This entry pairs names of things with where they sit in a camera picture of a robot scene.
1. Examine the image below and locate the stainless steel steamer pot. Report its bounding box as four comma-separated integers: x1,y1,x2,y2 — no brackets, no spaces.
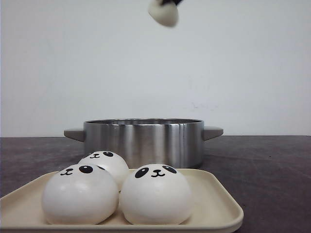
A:
64,118,224,168

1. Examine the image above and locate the panda bun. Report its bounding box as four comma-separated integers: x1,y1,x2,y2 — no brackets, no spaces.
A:
78,150,130,191
120,164,193,224
148,0,179,27
41,164,119,225

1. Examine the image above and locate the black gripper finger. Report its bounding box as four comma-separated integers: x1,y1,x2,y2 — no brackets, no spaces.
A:
159,0,183,5

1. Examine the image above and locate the cream plastic tray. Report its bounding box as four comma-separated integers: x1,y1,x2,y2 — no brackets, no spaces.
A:
0,169,243,233

